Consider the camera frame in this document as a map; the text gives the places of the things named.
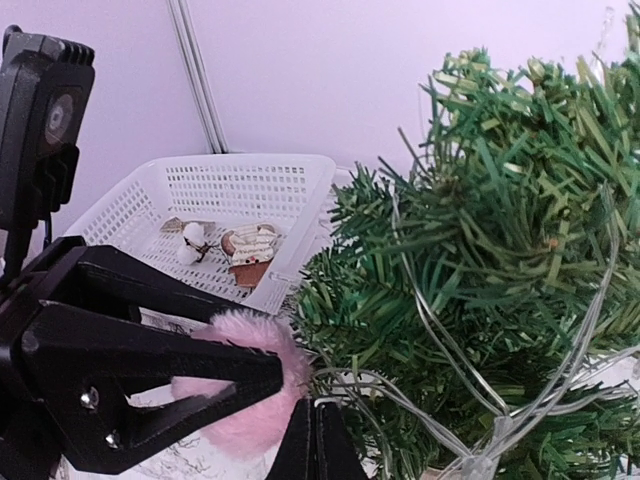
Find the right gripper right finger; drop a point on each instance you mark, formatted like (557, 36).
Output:
(337, 458)

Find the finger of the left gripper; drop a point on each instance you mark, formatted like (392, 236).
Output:
(160, 295)
(165, 410)

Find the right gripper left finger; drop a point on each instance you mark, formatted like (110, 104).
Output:
(296, 456)

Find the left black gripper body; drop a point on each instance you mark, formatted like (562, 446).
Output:
(46, 293)

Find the white plastic basket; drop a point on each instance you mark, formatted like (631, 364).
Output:
(171, 213)

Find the small green christmas tree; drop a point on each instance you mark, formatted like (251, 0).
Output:
(478, 317)

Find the burlap bow ornament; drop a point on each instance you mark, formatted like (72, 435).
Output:
(187, 227)

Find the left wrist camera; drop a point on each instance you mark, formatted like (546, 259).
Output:
(45, 87)

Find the left aluminium frame post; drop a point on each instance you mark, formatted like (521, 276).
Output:
(191, 55)

